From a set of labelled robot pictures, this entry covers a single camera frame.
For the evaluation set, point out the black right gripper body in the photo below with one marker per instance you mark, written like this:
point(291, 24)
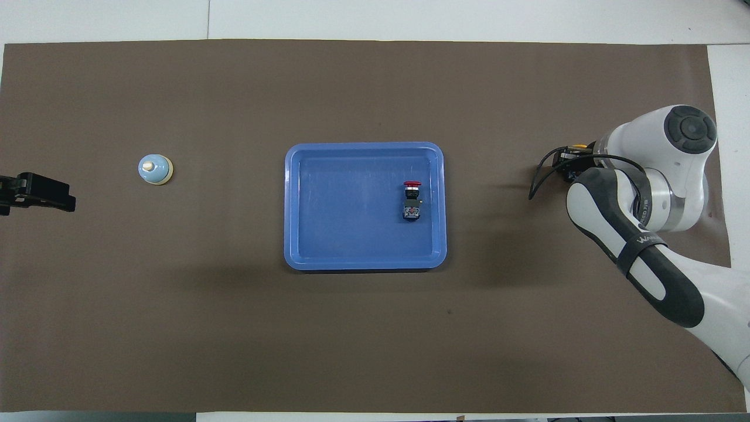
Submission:
point(577, 164)

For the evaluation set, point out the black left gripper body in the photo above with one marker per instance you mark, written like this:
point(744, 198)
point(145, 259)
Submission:
point(44, 186)

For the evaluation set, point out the red push button switch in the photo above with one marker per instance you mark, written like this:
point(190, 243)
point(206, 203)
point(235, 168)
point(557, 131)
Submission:
point(412, 202)

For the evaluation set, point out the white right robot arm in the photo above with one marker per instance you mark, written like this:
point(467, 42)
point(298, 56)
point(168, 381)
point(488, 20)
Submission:
point(644, 258)

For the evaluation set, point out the light blue service bell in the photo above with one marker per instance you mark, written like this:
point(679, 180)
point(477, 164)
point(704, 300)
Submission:
point(153, 170)

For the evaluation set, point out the blue plastic tray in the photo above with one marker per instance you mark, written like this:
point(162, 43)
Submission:
point(351, 205)

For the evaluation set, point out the brown table mat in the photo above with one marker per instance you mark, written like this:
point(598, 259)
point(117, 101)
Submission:
point(234, 340)

